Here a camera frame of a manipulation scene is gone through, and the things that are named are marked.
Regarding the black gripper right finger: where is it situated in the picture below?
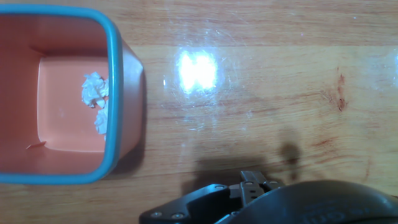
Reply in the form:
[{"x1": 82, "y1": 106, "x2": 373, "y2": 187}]
[{"x1": 239, "y1": 170, "x2": 285, "y2": 205}]

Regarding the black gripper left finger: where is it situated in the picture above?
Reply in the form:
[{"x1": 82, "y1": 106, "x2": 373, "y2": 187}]
[{"x1": 139, "y1": 183, "x2": 243, "y2": 224}]

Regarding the orange trash can blue rim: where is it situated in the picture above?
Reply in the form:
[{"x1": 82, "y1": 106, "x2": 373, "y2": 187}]
[{"x1": 0, "y1": 3, "x2": 145, "y2": 185}]

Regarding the orange wooden board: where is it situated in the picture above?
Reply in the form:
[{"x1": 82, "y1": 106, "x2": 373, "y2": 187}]
[{"x1": 0, "y1": 0, "x2": 398, "y2": 224}]

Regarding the large crumpled white paper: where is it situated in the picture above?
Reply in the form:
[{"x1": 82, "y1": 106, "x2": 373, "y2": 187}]
[{"x1": 94, "y1": 101, "x2": 109, "y2": 141}]

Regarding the small crumpled white paper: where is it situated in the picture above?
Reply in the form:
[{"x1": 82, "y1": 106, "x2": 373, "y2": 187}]
[{"x1": 81, "y1": 71, "x2": 109, "y2": 109}]

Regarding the small brown sliver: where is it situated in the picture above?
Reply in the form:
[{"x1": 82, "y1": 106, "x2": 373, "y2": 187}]
[{"x1": 25, "y1": 141, "x2": 47, "y2": 150}]

